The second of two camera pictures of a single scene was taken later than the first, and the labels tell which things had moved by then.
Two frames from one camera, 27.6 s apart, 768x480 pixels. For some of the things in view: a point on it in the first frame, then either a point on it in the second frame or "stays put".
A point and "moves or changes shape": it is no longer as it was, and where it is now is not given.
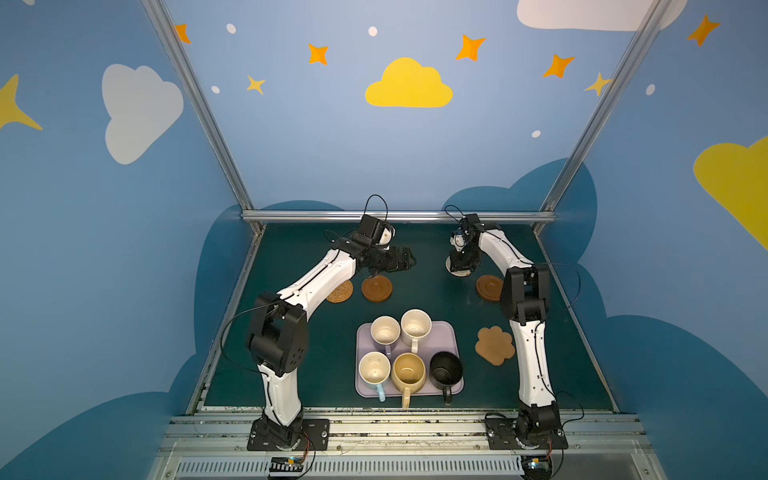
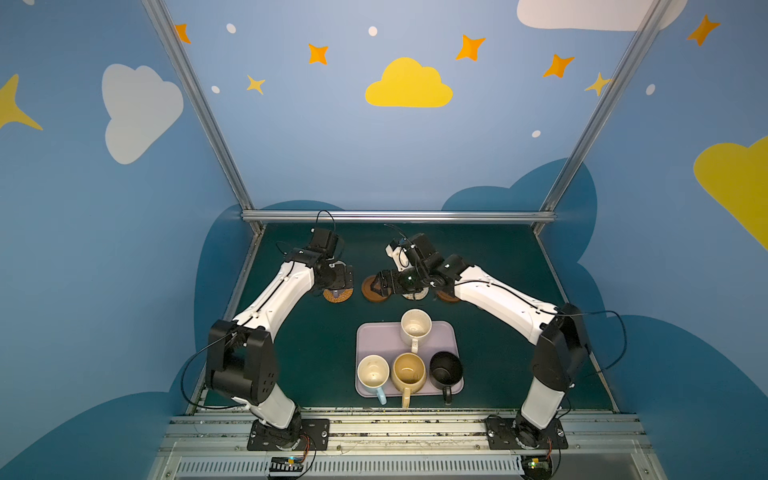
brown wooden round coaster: [489, 287] moves or changes shape
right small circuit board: [536, 467] stays put
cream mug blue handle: [374, 368] stays put
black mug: [445, 370] stays put
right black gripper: [462, 257] -> [391, 282]
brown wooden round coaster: [376, 288] stays put
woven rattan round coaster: [341, 293] stays put
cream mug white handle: [415, 326] stays put
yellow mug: [408, 375] stays put
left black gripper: [390, 258] -> [339, 279]
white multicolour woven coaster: [460, 273] moves or changes shape
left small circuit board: [286, 464] stays put
